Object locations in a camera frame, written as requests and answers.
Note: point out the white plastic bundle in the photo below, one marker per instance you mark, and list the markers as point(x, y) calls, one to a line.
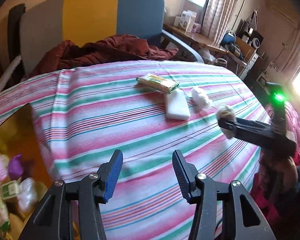
point(27, 192)

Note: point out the striped bed sheet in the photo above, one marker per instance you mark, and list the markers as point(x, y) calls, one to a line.
point(115, 120)

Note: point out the purple wrapper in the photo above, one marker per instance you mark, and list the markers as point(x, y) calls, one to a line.
point(15, 167)

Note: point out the person's right hand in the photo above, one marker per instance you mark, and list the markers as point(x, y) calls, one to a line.
point(280, 172)

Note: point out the maroon jacket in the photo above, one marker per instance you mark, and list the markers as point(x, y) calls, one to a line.
point(102, 52)

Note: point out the yellow green snack packet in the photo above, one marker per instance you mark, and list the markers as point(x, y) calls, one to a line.
point(2, 212)

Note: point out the wooden desk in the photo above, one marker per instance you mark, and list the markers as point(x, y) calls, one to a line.
point(202, 40)

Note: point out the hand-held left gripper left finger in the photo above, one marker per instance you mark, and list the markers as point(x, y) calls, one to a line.
point(113, 177)

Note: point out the grey yellow blue chair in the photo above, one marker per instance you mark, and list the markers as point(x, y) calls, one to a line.
point(90, 15)

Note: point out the white soap bar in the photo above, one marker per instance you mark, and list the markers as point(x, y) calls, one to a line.
point(177, 105)

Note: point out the yellow green flat packet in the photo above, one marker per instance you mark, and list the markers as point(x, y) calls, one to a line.
point(157, 82)

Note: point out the beige fuzzy ball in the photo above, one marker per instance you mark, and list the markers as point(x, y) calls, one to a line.
point(226, 111)

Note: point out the small green box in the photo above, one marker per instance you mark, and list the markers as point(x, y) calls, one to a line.
point(11, 190)

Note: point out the gold cardboard box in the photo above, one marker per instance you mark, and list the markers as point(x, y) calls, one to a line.
point(20, 130)

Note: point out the shelf unit with appliances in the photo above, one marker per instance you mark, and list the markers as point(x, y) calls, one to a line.
point(251, 45)

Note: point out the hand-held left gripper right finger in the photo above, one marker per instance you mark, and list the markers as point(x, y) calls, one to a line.
point(181, 177)

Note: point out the person's right forearm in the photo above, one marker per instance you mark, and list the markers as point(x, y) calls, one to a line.
point(295, 205)

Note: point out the white boxes on desk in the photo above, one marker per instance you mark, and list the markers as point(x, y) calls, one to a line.
point(187, 21)

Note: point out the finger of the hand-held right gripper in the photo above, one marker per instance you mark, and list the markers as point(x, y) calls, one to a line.
point(245, 130)

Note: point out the blue round helmet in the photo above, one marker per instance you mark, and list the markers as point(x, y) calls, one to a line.
point(228, 38)

